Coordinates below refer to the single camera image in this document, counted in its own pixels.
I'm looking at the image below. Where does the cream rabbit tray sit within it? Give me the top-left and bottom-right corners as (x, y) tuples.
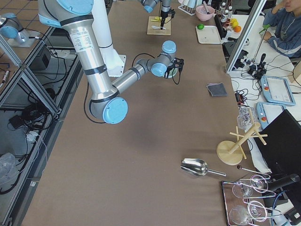
(195, 25), (222, 44)

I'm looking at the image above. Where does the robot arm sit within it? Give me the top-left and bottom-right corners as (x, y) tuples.
(139, 0), (175, 19)
(38, 0), (184, 124)

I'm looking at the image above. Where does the pink bowl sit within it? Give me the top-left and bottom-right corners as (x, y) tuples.
(196, 5), (215, 21)

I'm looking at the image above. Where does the white plastic spoon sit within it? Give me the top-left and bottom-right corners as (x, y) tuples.
(151, 25), (166, 30)

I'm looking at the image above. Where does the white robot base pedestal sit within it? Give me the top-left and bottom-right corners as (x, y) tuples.
(92, 0), (126, 77)

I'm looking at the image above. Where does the clear glass jar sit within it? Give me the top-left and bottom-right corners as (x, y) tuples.
(237, 107), (258, 130)

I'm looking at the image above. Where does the blue teach pendant near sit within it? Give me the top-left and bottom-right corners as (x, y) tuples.
(256, 102), (286, 129)

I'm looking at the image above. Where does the black monitor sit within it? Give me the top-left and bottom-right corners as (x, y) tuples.
(254, 110), (301, 175)

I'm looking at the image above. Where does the wine glass rack tray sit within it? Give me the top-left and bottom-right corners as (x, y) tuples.
(221, 174), (282, 226)

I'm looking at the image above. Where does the green lime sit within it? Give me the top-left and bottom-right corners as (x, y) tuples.
(197, 24), (205, 30)

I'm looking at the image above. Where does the blue teach pendant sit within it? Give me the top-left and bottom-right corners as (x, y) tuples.
(260, 76), (296, 106)
(256, 102), (286, 129)

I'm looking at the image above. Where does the metal scoop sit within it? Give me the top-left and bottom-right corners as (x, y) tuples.
(180, 158), (227, 177)

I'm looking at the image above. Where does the bamboo cutting board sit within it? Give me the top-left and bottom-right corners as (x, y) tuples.
(147, 16), (171, 36)

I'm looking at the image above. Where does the orange fruit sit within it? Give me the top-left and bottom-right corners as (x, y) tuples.
(234, 26), (242, 33)

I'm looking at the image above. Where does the grey folded cloth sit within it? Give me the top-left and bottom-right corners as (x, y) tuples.
(206, 83), (228, 97)

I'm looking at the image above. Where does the wooden cup tree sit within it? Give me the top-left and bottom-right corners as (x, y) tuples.
(216, 109), (268, 165)

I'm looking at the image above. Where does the light green bowl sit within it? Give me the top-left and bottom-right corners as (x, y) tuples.
(164, 68), (178, 79)

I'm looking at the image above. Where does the blue teach pendant far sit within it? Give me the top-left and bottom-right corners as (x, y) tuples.
(260, 76), (296, 106)

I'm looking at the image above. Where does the seated person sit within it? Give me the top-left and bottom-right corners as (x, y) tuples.
(263, 0), (301, 58)

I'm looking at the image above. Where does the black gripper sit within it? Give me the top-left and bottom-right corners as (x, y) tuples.
(165, 57), (184, 73)
(160, 6), (175, 19)

